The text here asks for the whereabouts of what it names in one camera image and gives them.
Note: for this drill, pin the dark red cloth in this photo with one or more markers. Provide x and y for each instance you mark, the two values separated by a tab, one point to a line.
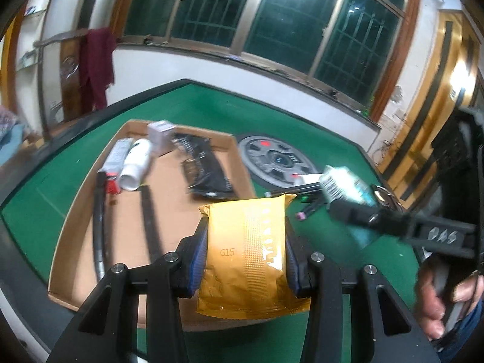
98	64

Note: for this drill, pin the small white carton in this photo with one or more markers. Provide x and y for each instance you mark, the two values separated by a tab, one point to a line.
160	138

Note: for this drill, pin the black marker with green cap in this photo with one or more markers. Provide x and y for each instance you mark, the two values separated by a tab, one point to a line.
307	198

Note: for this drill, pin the short white tube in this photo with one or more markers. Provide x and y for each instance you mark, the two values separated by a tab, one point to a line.
308	179

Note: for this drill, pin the round grey table centre panel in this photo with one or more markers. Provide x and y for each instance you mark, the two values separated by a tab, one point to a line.
272	158

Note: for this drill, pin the flat black strip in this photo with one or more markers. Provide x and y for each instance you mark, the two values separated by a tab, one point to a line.
151	223

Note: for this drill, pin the black marker with pink cap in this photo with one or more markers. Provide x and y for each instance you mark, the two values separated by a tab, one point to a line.
302	216

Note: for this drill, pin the shallow cardboard box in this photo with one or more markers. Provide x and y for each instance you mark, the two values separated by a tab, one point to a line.
170	196

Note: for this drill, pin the person's right hand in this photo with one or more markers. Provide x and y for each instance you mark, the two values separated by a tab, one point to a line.
429	302

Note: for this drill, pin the teal and white packet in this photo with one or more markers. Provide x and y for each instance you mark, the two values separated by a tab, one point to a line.
344	185

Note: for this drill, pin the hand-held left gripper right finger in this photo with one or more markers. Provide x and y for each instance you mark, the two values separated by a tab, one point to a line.
293	257

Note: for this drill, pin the barred window with wooden frame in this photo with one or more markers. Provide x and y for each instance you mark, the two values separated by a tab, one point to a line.
211	7

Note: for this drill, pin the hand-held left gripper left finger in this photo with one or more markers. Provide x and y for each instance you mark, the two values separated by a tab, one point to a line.
200	257

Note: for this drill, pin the wooden wall shelf unit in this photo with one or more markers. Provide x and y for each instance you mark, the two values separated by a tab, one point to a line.
30	37

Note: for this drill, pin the white tube with red cap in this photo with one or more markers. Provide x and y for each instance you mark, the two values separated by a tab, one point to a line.
117	157

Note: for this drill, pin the silver standing air conditioner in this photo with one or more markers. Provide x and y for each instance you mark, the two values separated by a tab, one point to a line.
72	0

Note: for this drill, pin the yellow wooden door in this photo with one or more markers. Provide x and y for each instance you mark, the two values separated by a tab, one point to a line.
435	83

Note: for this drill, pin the light blue cloth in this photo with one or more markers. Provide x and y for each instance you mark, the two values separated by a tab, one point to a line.
13	140

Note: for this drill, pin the floral cloth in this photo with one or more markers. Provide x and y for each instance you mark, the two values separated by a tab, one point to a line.
6	117

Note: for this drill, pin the plain white bottle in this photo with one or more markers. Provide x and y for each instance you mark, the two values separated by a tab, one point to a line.
136	162

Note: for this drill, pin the black plastic packet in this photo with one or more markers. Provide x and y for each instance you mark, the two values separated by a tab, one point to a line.
206	170

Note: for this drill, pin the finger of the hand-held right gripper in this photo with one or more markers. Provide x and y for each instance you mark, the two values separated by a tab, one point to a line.
359	215

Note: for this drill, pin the thin black pen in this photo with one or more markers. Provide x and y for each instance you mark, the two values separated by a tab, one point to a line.
291	190

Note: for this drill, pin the gold foil packet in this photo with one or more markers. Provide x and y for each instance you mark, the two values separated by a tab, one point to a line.
245	253

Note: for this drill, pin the carved wooden stand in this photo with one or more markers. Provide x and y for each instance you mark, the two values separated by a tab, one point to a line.
70	83

